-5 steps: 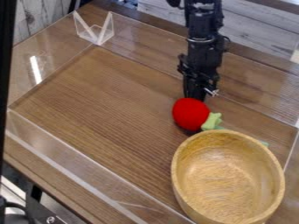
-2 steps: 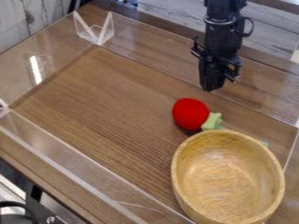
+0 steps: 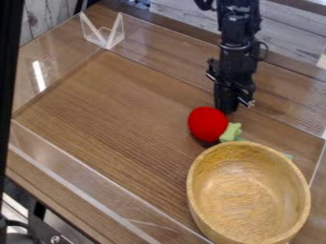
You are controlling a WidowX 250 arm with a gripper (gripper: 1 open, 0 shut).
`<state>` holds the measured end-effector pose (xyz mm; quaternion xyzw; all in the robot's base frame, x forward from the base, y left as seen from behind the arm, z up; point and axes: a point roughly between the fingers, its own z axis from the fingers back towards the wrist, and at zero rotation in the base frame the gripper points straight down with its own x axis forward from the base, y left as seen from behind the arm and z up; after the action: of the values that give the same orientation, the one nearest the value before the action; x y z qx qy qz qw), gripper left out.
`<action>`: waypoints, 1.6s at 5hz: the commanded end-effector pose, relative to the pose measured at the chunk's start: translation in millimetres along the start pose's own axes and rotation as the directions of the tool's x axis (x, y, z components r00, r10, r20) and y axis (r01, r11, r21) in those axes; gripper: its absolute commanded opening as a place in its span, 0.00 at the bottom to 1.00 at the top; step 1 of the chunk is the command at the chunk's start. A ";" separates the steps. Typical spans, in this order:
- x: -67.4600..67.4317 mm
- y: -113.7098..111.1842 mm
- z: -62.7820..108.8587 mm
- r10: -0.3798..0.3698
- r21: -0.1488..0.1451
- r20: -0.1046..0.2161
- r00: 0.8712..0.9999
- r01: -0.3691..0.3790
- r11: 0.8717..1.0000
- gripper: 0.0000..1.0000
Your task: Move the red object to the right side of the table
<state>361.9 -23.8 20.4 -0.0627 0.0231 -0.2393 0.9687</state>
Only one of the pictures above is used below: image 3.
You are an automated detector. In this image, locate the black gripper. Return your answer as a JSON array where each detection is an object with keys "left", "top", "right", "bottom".
[{"left": 206, "top": 41, "right": 268, "bottom": 113}]

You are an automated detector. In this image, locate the red plush tomato toy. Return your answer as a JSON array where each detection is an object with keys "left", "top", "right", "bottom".
[{"left": 187, "top": 107, "right": 242, "bottom": 144}]

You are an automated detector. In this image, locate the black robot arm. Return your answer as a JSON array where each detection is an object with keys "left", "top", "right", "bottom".
[{"left": 194, "top": 0, "right": 268, "bottom": 114}]

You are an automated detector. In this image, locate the green cloth piece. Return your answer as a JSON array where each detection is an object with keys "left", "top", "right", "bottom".
[{"left": 234, "top": 137, "right": 294, "bottom": 160}]

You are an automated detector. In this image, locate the wooden oval bowl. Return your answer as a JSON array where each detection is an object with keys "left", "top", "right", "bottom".
[{"left": 186, "top": 141, "right": 311, "bottom": 244}]

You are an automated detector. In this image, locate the clear acrylic corner bracket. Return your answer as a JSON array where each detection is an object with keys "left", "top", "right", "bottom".
[{"left": 79, "top": 12, "right": 124, "bottom": 50}]

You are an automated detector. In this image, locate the clear acrylic tray wall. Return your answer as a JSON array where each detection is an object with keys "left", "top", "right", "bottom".
[{"left": 8, "top": 6, "right": 326, "bottom": 244}]

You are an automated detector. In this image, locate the black metal table mount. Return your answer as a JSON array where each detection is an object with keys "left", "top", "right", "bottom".
[{"left": 28, "top": 200, "right": 73, "bottom": 244}]

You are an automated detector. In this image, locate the black cable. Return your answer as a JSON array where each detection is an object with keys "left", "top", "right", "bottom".
[{"left": 0, "top": 218, "right": 31, "bottom": 244}]

